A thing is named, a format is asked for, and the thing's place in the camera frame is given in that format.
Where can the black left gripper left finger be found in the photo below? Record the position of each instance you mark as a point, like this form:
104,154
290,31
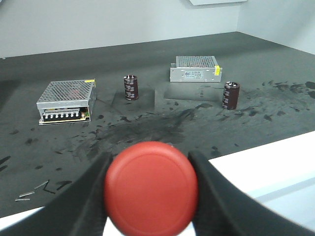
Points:
78,211

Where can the right mesh power supply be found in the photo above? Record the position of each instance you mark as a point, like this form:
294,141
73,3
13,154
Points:
200,69

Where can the left brown capacitor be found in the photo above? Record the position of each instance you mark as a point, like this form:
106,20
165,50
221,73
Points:
131,87

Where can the brown capacitor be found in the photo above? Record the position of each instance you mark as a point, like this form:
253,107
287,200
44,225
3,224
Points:
131,87
230,95

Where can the left mesh power supply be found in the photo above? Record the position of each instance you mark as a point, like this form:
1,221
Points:
67,102

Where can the right brown capacitor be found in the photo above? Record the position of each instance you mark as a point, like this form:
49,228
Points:
230,95

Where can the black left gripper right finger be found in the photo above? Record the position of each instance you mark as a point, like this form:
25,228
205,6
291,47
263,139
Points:
224,210

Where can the mesh power supply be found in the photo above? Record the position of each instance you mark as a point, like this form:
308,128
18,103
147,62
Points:
200,69
67,102

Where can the red mushroom push button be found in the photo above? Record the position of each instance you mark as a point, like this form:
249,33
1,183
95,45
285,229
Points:
151,189

